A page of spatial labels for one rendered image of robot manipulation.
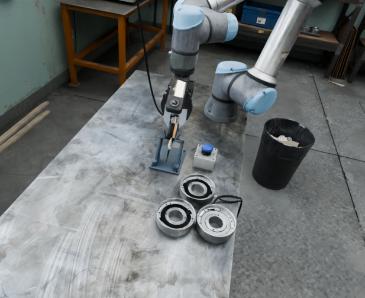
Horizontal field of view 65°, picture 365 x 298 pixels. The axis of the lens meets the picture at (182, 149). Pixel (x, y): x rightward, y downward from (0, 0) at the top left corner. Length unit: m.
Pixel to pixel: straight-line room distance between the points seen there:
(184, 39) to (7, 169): 1.72
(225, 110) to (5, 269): 0.89
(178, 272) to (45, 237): 0.34
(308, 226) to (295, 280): 0.42
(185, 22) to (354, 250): 1.74
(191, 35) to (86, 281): 0.63
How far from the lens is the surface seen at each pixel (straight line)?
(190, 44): 0.79
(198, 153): 0.96
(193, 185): 0.88
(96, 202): 0.85
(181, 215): 0.80
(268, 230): 1.93
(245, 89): 1.07
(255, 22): 4.17
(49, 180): 0.94
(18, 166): 2.26
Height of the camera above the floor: 1.45
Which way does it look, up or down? 39 degrees down
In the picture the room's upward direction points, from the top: 9 degrees clockwise
